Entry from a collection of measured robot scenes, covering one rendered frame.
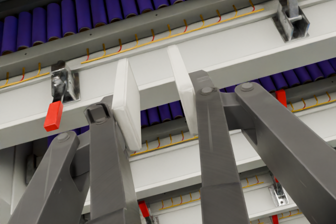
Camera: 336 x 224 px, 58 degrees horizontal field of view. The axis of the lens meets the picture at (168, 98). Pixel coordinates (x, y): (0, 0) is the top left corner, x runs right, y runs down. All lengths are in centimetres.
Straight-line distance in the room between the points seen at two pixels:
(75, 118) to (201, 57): 16
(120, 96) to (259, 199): 55
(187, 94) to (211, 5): 24
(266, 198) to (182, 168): 24
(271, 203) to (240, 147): 21
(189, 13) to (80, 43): 13
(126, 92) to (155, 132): 34
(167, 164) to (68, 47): 24
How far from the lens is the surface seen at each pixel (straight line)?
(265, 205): 68
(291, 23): 36
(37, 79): 40
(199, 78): 17
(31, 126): 39
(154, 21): 37
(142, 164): 51
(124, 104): 16
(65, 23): 42
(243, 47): 36
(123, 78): 18
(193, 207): 68
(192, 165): 50
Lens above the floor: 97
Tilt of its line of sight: 43 degrees down
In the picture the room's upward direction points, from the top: 17 degrees counter-clockwise
